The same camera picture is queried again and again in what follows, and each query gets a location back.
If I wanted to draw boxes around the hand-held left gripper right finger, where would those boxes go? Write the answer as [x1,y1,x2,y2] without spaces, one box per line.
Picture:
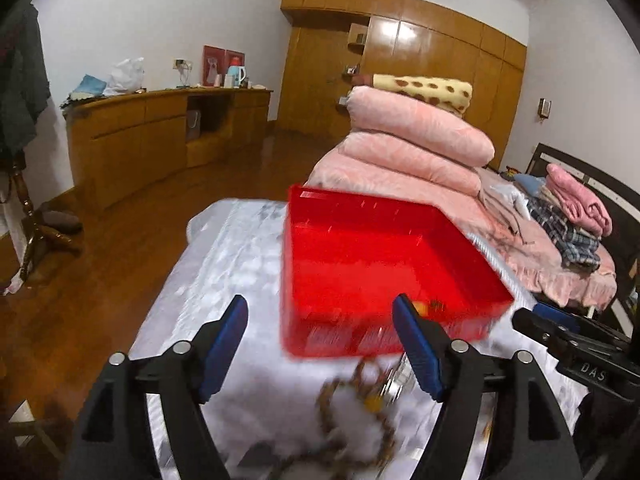
[392,295,583,480]

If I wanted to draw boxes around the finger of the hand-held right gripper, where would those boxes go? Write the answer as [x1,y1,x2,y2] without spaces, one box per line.
[534,304,631,346]
[512,308,583,361]

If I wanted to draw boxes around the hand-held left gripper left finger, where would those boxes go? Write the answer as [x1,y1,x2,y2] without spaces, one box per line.
[60,295,249,480]

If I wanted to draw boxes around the silver watch band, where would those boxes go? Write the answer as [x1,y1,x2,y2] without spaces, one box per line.
[379,357,417,403]

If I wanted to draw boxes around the red tin box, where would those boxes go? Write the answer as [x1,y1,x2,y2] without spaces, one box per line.
[280,184,516,359]

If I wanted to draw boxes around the amber bead bracelet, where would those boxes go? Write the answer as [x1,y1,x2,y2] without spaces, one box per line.
[270,357,401,478]

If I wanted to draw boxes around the pink bedspread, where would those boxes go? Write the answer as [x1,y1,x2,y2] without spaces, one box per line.
[467,167,617,311]

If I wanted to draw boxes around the plaid clothes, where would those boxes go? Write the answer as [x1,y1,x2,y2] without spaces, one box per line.
[527,197,601,273]

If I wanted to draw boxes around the white floral tablecloth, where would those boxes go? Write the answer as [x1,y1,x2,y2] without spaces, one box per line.
[127,197,591,480]

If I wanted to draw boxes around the pink folded blanket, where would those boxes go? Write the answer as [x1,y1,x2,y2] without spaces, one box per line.
[545,162,613,238]

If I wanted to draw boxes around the white cloth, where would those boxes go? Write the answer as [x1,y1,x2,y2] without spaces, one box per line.
[489,184,532,222]

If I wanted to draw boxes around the blue pillow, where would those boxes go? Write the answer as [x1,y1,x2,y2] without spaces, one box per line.
[515,175,547,197]

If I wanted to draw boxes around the pink folded quilt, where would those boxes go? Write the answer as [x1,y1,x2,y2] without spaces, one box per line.
[345,86,496,167]
[306,152,486,221]
[336,132,482,197]

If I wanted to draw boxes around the wooden coat stand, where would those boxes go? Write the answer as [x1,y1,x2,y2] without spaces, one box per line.
[0,155,83,281]

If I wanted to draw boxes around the wooden sideboard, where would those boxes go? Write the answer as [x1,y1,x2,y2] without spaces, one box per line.
[65,89,275,213]

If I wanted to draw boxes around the giraffe pattern pillow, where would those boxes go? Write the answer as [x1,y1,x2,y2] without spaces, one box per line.
[372,74,473,116]

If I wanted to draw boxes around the wooden wardrobe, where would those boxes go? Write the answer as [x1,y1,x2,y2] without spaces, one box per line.
[274,0,529,171]

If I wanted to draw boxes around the blue thermos jug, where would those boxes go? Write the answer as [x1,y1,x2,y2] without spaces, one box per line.
[227,57,247,88]

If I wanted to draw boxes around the white plastic bag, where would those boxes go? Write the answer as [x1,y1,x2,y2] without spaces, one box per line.
[102,56,147,97]

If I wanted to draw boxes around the blue cloth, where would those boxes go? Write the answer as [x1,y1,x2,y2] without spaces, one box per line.
[70,74,108,103]

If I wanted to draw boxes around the dark hanging clothes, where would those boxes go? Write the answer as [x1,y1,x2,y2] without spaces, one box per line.
[0,4,52,156]

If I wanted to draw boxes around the red picture frame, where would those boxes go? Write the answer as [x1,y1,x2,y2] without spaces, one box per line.
[202,45,228,86]

